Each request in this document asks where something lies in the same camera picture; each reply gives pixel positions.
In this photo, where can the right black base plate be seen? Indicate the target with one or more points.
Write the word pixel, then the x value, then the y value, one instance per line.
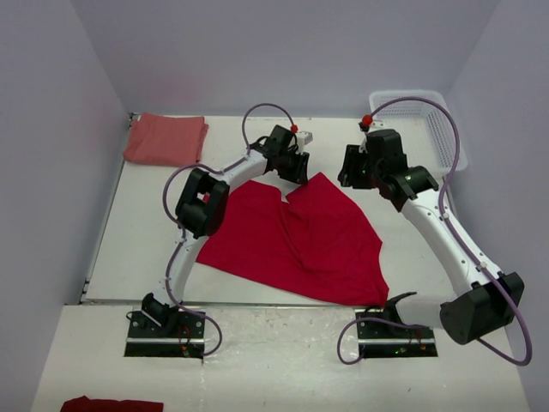
pixel 384 341

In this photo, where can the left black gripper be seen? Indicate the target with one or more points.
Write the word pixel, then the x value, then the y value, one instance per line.
pixel 298 173

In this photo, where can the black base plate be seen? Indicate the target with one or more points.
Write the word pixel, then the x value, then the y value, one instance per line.
pixel 384 341
pixel 181 337

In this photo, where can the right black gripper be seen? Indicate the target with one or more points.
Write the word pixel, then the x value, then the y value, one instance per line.
pixel 348 176

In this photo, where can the folded pink t shirt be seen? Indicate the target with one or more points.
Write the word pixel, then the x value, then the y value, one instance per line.
pixel 163 141

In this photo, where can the white plastic basket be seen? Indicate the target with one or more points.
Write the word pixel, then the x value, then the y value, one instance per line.
pixel 426 134

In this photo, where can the dark red cloth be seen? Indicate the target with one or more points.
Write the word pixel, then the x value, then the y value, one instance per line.
pixel 86 404

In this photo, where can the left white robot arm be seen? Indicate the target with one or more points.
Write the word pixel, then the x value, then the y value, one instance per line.
pixel 201 207

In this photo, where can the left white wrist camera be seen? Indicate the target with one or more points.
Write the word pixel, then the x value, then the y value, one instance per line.
pixel 302 138

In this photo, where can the bright red t shirt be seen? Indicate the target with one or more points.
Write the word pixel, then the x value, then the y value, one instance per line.
pixel 314 241

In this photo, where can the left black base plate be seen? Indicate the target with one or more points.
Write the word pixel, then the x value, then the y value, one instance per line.
pixel 181 337

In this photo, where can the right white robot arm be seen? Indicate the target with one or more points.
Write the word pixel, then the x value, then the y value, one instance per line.
pixel 484 295

